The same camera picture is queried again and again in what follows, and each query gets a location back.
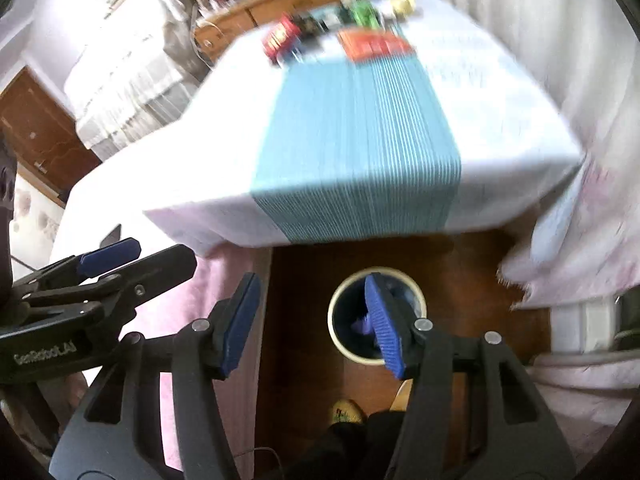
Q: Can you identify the orange foil snack bag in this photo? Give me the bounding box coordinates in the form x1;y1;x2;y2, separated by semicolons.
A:
337;28;414;63

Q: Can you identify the purple white trash in bin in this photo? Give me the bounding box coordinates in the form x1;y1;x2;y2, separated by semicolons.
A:
350;313;376;344

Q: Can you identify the cream rimmed dark trash bin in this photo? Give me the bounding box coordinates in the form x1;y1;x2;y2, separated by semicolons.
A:
328;266;427;366

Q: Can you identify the person's left hand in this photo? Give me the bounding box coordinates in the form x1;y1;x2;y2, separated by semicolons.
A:
49;373;88;434

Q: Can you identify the pink bed sheet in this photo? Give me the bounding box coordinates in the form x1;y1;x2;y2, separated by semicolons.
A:
49;129;274;476

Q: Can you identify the brown wooden door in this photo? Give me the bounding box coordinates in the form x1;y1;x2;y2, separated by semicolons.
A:
1;67;100;203

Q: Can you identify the yellow patterned slipper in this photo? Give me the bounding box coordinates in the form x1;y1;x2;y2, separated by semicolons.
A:
331;399;367;425

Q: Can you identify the white lace covered furniture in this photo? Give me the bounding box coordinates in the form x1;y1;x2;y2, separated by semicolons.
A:
64;0;208;162

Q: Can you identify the red gold gift box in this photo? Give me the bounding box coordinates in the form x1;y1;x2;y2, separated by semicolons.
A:
262;14;302;64

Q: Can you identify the black gold crumpled wrapper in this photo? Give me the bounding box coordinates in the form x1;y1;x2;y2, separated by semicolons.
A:
294;14;324;41

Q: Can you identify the white teal striped tablecloth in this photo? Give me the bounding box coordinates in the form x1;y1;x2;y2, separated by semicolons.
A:
144;0;584;253

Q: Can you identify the crumpled green paper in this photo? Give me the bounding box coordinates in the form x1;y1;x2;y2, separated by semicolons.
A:
349;0;381;29

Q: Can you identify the crumpled yellow paper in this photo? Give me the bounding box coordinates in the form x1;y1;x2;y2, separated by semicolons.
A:
390;0;416;18

